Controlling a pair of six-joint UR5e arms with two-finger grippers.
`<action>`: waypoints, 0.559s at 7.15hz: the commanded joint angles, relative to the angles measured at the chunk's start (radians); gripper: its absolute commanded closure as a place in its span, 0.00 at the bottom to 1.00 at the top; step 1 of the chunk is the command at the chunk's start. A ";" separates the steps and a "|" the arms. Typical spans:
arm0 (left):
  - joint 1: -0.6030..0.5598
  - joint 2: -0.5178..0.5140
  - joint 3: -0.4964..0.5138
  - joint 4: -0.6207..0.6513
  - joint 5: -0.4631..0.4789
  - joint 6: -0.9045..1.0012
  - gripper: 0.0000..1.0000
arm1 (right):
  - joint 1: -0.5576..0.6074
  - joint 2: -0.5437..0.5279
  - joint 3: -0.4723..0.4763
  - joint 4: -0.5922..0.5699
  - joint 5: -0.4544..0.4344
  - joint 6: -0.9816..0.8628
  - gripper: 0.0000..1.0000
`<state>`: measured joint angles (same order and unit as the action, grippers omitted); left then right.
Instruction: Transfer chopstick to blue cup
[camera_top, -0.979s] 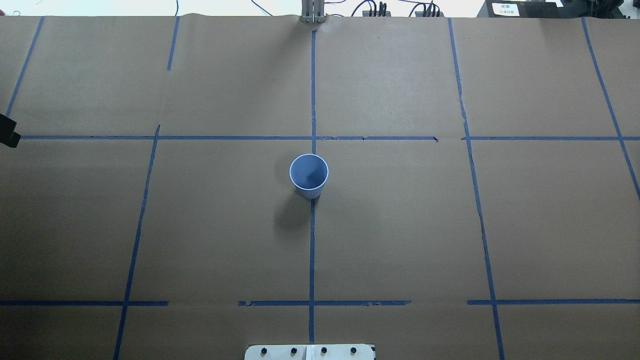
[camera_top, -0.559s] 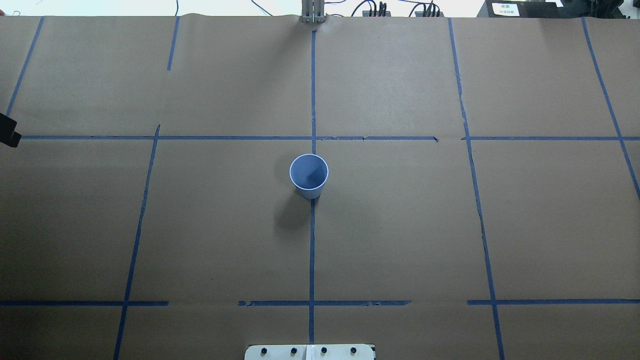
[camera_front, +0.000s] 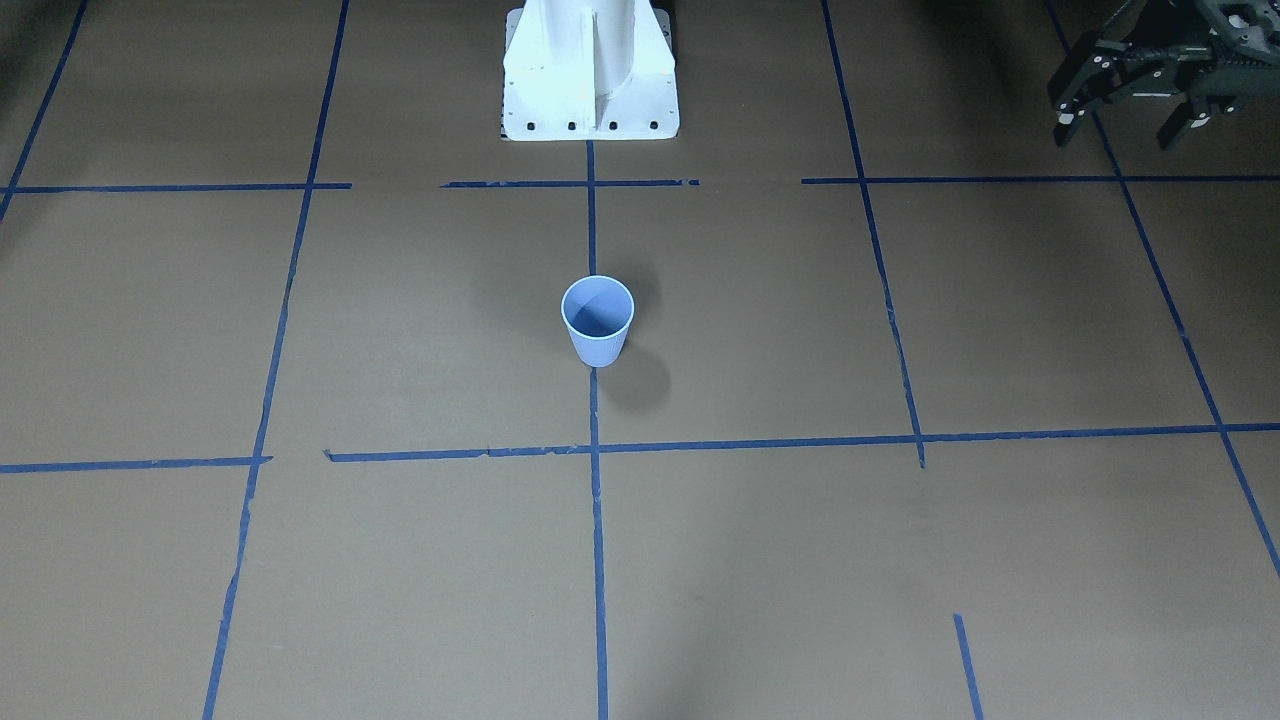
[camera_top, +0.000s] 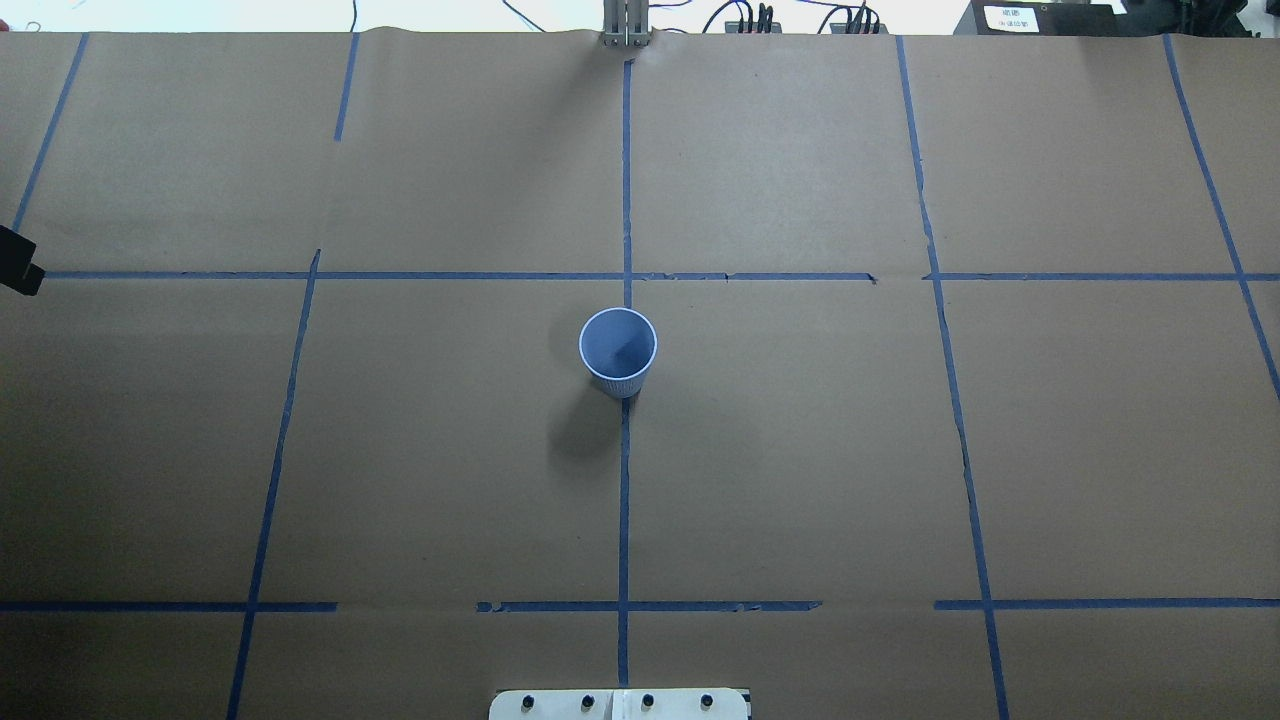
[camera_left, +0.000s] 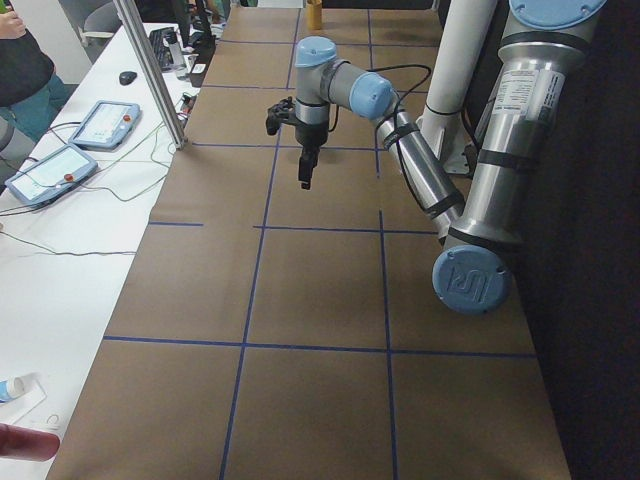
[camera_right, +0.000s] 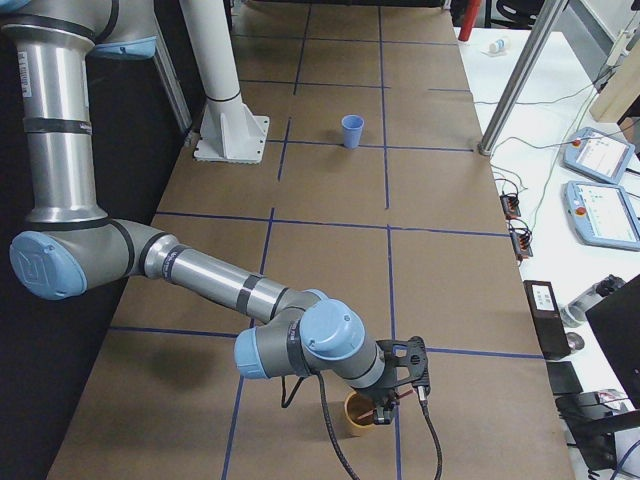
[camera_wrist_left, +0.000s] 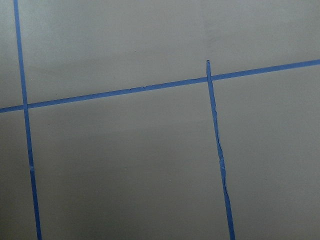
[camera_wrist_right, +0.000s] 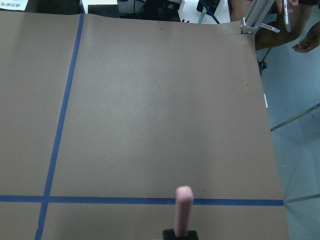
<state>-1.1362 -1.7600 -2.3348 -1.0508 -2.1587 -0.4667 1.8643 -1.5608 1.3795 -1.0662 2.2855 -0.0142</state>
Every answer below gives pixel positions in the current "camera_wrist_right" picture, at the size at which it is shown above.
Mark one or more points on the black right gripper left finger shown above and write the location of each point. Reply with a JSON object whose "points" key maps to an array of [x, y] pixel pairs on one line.
{"points": [[168, 234]]}

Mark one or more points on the bystander hand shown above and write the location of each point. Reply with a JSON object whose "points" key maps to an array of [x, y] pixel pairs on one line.
{"points": [[307, 44]]}

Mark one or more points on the aluminium frame post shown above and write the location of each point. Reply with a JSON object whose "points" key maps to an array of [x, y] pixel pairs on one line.
{"points": [[258, 10]]}

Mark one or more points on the black box with label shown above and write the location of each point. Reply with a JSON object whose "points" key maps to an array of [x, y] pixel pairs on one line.
{"points": [[58, 7]]}

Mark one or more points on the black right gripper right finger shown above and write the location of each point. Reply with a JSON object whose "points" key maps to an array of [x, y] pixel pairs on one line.
{"points": [[192, 235]]}

